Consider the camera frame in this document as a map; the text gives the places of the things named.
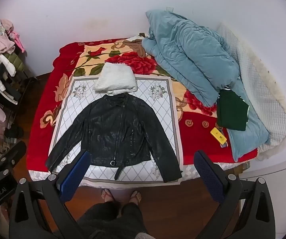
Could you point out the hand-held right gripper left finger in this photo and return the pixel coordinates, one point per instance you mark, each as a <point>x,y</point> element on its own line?
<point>74,176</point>

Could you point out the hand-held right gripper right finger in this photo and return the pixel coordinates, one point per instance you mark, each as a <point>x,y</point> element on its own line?
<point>209,176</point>

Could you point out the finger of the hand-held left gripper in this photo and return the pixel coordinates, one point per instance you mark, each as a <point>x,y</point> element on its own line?
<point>10,155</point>

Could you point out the black leather jacket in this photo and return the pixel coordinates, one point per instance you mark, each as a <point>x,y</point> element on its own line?
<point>115,129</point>

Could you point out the black metal clothes rack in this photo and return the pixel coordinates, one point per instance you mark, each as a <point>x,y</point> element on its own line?
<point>15,104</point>

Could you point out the pink clothes hanger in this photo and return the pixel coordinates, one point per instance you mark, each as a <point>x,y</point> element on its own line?
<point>18,42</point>

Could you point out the white quilted mattress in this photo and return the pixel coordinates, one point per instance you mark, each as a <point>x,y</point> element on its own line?
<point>37,175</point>

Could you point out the person's left foot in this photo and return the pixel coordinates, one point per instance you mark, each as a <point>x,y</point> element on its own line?
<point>108,195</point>

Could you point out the person's foot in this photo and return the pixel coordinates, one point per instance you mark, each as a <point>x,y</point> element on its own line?
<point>108,195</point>
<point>135,197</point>

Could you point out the yellow handheld device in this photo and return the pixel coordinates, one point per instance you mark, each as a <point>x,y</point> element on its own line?
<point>217,134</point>

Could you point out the teal blue pillow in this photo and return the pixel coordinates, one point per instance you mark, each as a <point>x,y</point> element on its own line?
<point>247,139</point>

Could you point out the person's legs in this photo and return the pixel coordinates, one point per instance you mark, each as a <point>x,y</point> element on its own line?
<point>113,219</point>

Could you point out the person's right foot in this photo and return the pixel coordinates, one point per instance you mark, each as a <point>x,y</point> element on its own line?
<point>135,197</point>

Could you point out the dark green folded garment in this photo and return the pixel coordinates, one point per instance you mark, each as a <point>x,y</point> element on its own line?
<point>232,112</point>

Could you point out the red floral blanket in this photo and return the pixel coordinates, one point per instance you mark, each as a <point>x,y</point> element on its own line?
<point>45,92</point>

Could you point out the white diamond pattern mat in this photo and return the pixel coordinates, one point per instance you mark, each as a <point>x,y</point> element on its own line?
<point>155,104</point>

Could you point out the olive padded vest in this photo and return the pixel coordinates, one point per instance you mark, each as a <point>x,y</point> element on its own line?
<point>16,61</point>

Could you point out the white quilted pad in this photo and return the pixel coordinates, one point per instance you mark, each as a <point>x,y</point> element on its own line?
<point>262,92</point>

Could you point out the white fluffy folded garment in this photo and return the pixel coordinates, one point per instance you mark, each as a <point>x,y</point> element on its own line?
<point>115,78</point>

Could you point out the pink hooded garment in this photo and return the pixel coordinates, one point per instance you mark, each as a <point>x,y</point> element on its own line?
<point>1,36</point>

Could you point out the teal blue duvet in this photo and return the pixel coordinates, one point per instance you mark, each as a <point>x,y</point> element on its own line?
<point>190,49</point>

